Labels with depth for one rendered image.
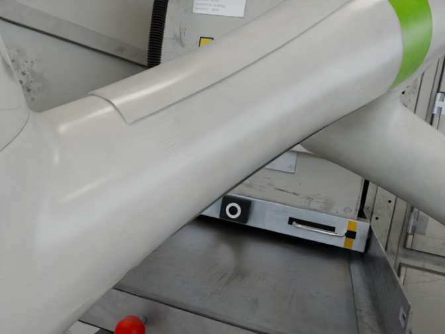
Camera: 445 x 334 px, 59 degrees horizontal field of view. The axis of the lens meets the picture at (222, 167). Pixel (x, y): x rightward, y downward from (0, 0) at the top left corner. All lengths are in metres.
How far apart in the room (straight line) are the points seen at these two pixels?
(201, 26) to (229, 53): 0.68
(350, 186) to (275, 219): 0.17
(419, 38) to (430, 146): 0.20
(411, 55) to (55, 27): 0.78
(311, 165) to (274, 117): 0.59
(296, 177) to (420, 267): 0.46
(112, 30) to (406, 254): 0.95
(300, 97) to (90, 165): 0.14
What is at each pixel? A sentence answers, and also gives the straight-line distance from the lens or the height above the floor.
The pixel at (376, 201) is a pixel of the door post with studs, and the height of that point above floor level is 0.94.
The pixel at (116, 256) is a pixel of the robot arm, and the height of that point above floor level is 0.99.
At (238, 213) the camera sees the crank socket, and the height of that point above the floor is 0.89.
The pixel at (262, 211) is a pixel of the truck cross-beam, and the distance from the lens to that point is 0.84.
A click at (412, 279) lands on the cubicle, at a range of 1.13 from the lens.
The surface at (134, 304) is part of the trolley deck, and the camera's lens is 0.50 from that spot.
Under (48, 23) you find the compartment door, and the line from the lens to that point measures 0.97.
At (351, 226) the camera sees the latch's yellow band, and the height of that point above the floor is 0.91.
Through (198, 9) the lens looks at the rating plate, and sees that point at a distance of 0.93.
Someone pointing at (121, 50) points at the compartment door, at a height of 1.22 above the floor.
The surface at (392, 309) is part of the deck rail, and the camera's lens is 0.53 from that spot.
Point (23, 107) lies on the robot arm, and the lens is 0.17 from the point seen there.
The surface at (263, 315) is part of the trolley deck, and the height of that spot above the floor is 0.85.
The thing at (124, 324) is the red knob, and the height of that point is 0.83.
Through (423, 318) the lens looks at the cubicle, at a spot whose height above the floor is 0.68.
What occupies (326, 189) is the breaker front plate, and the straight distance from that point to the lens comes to 0.83.
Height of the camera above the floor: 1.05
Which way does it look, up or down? 5 degrees down
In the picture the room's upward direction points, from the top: 10 degrees clockwise
